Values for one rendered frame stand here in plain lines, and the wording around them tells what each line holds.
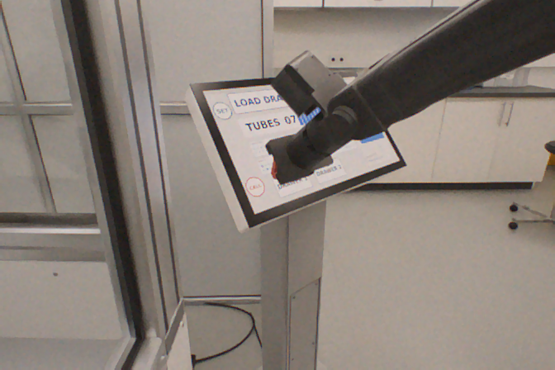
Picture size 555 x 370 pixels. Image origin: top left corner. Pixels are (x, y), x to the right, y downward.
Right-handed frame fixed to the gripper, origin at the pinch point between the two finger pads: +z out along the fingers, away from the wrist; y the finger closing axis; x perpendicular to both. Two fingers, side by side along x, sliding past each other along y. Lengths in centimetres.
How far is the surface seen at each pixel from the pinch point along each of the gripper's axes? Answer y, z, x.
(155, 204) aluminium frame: 24.1, -13.7, 2.1
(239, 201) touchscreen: 5.0, 7.1, 1.3
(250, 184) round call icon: 1.4, 7.1, -1.0
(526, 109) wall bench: -297, 58, 1
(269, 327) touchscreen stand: -11, 53, 34
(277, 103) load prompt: -14.0, 7.4, -17.1
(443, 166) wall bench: -247, 117, 15
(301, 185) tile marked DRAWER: -10.0, 7.4, 2.6
